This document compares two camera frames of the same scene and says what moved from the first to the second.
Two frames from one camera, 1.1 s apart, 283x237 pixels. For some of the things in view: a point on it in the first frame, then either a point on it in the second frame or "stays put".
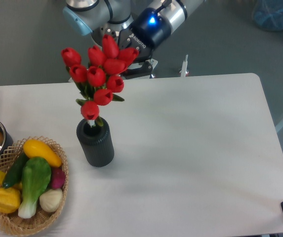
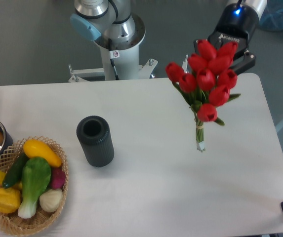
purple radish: x=58 y=177 stays put
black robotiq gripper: x=147 y=31 -> x=238 y=22
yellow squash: x=34 y=148 stays put
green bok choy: x=36 y=175 stays put
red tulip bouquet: x=98 y=76 -> x=206 y=85
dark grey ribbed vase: x=96 y=142 stays put
